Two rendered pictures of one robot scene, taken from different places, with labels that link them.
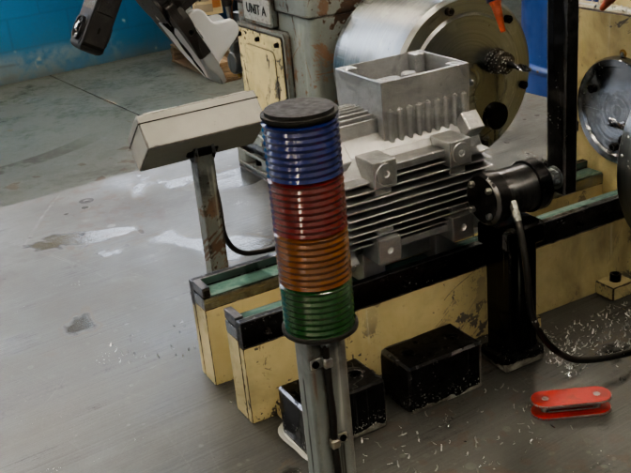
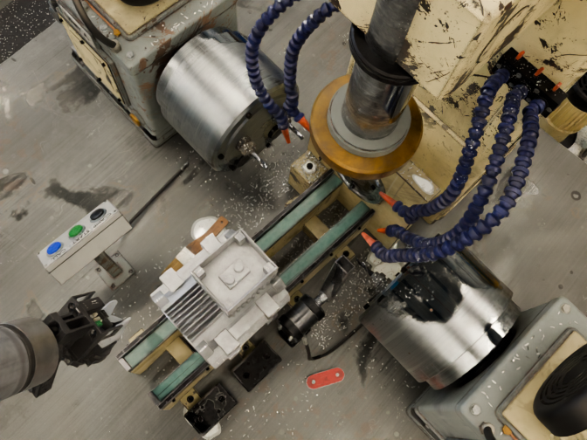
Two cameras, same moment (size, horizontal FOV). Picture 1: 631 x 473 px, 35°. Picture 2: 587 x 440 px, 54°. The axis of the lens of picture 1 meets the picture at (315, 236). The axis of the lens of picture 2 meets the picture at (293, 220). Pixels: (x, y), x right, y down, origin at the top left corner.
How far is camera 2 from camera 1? 1.15 m
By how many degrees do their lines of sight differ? 51
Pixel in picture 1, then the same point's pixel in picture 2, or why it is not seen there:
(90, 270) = (15, 241)
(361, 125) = (215, 319)
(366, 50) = (186, 122)
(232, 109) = (107, 231)
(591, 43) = not seen: hidden behind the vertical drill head
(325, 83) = (149, 99)
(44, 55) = not seen: outside the picture
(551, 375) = (314, 347)
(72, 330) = not seen: hidden behind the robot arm
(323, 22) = (143, 72)
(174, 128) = (73, 264)
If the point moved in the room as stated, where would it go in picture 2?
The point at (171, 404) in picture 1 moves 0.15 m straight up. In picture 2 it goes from (119, 395) to (101, 394)
